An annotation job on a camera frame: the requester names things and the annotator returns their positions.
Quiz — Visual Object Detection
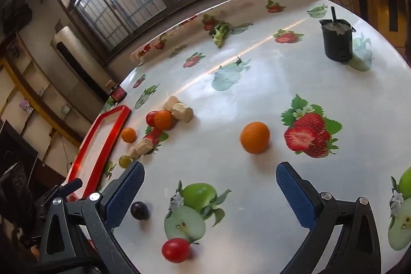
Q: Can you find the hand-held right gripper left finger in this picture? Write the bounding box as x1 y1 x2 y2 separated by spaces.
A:
40 161 146 274

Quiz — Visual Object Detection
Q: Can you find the large orange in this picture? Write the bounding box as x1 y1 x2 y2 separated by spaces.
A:
240 121 270 154

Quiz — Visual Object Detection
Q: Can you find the red rimmed tray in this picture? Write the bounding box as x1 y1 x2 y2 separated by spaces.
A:
66 105 132 202

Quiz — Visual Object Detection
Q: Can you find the fruit-print tablecloth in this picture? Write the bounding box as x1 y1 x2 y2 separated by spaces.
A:
66 0 411 274

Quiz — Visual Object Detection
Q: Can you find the purple plush toy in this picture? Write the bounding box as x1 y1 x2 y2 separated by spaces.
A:
18 100 34 116

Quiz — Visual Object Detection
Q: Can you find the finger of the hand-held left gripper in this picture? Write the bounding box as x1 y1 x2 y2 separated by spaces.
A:
39 178 84 207

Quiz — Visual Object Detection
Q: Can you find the black flat television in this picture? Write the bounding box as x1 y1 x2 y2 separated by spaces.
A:
0 120 39 172

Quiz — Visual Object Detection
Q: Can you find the black plastic pot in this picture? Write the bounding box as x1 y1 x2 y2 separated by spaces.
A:
319 6 356 63

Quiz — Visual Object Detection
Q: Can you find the wooden wall shelf unit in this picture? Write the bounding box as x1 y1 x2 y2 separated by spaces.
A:
0 33 84 149

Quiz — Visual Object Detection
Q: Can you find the medium orange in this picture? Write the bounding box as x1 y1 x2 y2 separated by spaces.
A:
154 110 175 130

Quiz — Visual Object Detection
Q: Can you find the black jar with red label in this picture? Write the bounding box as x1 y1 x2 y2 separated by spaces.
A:
109 85 127 103

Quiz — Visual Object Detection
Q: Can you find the dark purple grape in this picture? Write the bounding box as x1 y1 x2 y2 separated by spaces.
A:
130 201 150 221

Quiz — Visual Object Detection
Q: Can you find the small orange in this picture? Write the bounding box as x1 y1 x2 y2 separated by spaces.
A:
121 128 137 143

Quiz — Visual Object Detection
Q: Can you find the tall standing air conditioner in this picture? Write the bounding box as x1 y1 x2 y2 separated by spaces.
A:
50 25 113 98

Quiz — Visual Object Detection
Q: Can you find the green bok choy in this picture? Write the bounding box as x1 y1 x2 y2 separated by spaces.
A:
209 20 233 48

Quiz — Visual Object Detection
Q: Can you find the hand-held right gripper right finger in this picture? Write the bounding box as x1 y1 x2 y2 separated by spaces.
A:
275 161 382 274

